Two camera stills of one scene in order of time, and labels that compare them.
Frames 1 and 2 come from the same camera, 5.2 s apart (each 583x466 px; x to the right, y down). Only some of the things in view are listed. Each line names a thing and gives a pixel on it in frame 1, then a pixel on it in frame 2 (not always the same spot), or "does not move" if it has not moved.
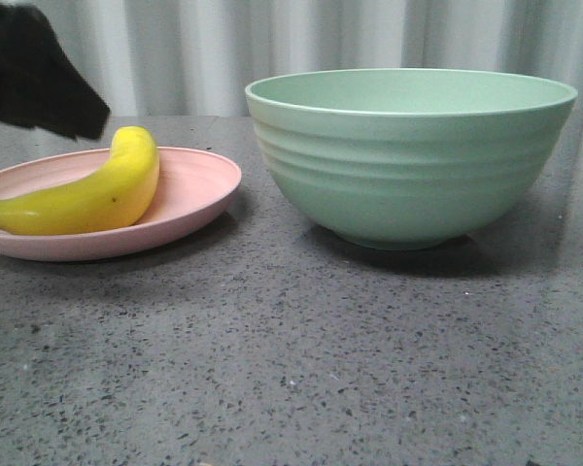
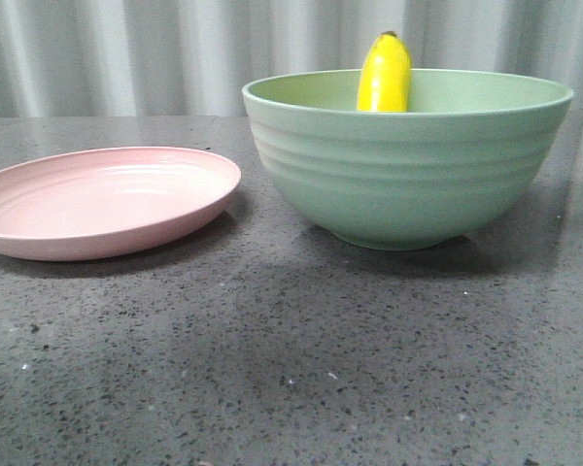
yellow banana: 110,195 to 384,80
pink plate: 193,187 does not move
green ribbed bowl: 409,158 does not move
